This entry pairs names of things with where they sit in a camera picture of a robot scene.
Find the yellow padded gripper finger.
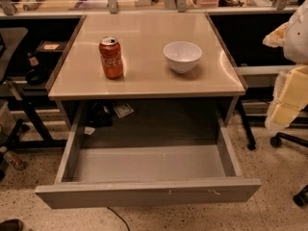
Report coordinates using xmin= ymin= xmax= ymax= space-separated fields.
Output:
xmin=265 ymin=64 xmax=308 ymax=129

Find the red coke can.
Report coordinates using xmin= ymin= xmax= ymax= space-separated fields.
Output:
xmin=99 ymin=37 xmax=123 ymax=79

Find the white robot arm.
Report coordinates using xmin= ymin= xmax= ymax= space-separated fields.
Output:
xmin=263 ymin=4 xmax=308 ymax=131

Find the grey cabinet with beige top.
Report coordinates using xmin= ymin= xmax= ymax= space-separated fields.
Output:
xmin=48 ymin=12 xmax=245 ymax=124

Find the grey open top drawer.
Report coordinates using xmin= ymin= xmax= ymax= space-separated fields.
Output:
xmin=35 ymin=108 xmax=263 ymax=210

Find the black table leg right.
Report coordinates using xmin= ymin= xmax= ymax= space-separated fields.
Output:
xmin=236 ymin=101 xmax=256 ymax=150

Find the black office chair base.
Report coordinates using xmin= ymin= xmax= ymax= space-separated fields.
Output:
xmin=269 ymin=132 xmax=308 ymax=208

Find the white bowl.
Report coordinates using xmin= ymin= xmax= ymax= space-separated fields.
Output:
xmin=163 ymin=41 xmax=203 ymax=73

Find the white paper label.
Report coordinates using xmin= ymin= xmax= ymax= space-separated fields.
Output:
xmin=114 ymin=103 xmax=134 ymax=118

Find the plastic bottle on floor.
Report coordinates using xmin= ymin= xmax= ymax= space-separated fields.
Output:
xmin=0 ymin=146 xmax=26 ymax=170

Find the dark shoe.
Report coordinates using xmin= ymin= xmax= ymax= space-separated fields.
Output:
xmin=0 ymin=219 xmax=23 ymax=231

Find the black floor cable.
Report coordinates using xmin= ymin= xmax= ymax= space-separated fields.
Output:
xmin=106 ymin=207 xmax=132 ymax=231

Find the black desk frame left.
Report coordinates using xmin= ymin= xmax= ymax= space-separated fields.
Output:
xmin=3 ymin=79 xmax=66 ymax=150

